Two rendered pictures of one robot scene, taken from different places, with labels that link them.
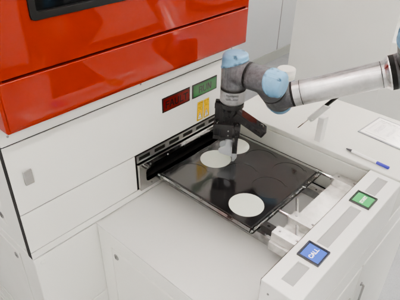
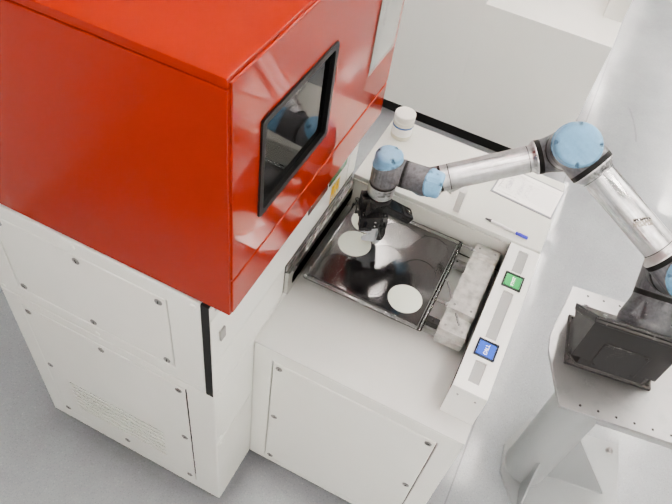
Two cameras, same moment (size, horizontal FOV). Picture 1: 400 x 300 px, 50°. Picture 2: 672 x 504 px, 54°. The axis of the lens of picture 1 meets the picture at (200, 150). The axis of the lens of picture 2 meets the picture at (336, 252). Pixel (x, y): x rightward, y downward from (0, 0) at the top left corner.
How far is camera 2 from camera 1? 87 cm
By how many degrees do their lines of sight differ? 24
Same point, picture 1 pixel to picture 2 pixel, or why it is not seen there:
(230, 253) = (397, 349)
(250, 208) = (410, 302)
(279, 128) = (414, 198)
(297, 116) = not seen: hidden behind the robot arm
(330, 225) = (491, 316)
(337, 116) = not seen: hidden behind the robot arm
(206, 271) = (382, 372)
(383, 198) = (528, 276)
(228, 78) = (383, 179)
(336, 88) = (486, 177)
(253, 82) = (413, 186)
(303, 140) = (442, 211)
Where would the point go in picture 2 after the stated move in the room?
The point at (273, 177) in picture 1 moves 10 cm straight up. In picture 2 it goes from (419, 259) to (427, 237)
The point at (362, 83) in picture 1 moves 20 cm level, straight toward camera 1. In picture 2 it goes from (511, 172) to (516, 225)
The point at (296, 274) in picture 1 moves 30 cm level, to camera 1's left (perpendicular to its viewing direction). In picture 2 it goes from (477, 373) to (367, 396)
